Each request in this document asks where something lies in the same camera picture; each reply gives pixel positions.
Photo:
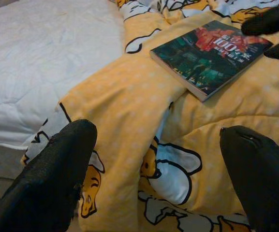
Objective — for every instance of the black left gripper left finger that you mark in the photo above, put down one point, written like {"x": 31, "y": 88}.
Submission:
{"x": 45, "y": 181}

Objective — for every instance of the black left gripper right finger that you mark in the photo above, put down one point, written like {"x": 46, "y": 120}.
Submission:
{"x": 262, "y": 181}

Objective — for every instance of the dark paperback book red print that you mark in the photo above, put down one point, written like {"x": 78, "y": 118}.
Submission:
{"x": 202, "y": 62}

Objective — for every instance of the yellow cartoon print duvet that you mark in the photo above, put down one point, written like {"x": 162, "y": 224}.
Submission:
{"x": 129, "y": 96}

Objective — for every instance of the white quilted mattress cover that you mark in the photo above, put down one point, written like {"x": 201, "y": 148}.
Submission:
{"x": 45, "y": 60}

